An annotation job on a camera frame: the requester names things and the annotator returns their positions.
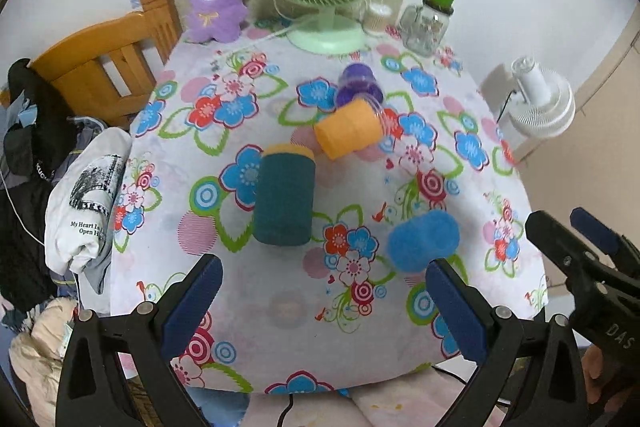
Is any person's hand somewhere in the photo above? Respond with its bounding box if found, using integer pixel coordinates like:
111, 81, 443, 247
582, 345, 631, 413

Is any black jacket on chair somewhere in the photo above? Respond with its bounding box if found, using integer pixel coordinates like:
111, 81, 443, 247
1, 58, 106, 312

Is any cotton swab container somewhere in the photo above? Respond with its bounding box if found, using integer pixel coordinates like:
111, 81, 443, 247
362, 2, 393, 35

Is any cream blanket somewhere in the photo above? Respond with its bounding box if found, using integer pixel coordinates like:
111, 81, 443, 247
9, 297, 77, 426

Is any white printed t-shirt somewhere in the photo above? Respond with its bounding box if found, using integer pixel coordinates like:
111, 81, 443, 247
43, 127, 131, 295

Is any green fan power cord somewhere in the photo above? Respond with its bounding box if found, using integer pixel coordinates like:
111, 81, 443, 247
219, 18, 321, 53

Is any floral tablecloth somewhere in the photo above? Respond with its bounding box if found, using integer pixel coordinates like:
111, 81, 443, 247
111, 22, 548, 393

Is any teal cup yellow rim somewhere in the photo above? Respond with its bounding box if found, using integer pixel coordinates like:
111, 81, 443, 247
253, 144, 316, 247

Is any wooden chair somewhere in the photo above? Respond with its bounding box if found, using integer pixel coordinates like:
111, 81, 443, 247
30, 0, 182, 129

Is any blue plastic cup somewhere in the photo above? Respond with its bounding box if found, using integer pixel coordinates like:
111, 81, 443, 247
386, 210, 460, 273

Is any white floor fan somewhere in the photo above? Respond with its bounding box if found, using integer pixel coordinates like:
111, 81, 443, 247
498, 55, 576, 140

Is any orange plastic cup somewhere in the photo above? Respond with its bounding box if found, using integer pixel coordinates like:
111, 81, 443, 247
314, 95, 386, 160

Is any purple plastic cup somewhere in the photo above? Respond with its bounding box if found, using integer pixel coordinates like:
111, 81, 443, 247
335, 63, 384, 107

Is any glass mason jar mug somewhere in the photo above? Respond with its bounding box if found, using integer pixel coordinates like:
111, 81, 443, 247
399, 0, 454, 56

